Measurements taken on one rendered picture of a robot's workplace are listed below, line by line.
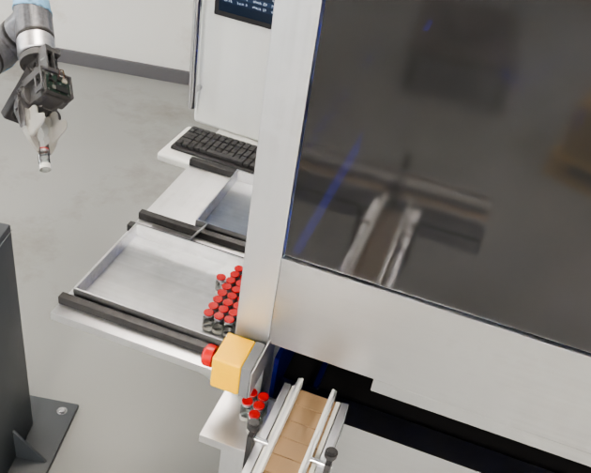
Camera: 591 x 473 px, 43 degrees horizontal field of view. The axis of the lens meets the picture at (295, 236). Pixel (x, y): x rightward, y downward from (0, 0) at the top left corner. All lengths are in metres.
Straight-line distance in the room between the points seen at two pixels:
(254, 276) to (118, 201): 2.22
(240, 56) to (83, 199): 1.42
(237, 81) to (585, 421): 1.44
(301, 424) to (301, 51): 0.65
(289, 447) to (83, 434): 1.28
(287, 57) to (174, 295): 0.73
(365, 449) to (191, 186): 0.86
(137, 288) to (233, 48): 0.90
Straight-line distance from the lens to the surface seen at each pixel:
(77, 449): 2.48
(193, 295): 1.63
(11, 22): 1.68
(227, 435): 1.38
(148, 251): 1.74
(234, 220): 1.86
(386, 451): 1.46
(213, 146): 2.25
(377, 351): 1.29
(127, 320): 1.55
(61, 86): 1.53
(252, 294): 1.29
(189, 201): 1.91
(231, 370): 1.30
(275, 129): 1.11
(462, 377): 1.29
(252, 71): 2.27
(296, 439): 1.33
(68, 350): 2.75
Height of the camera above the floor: 1.97
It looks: 36 degrees down
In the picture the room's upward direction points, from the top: 10 degrees clockwise
